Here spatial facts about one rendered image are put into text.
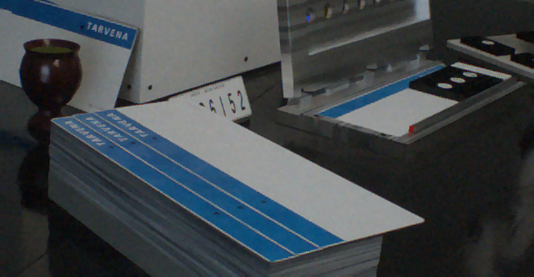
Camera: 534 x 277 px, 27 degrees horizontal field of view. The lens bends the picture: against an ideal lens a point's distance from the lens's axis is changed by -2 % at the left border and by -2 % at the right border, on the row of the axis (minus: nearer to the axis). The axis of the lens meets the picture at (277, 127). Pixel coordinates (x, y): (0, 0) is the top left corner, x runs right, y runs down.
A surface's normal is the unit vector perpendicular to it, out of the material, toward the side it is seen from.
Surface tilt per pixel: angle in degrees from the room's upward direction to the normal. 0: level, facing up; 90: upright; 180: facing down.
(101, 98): 69
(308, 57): 79
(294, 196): 0
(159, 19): 90
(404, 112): 0
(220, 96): 65
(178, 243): 90
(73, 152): 90
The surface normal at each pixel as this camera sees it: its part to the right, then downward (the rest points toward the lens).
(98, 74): -0.54, -0.15
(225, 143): 0.09, -0.94
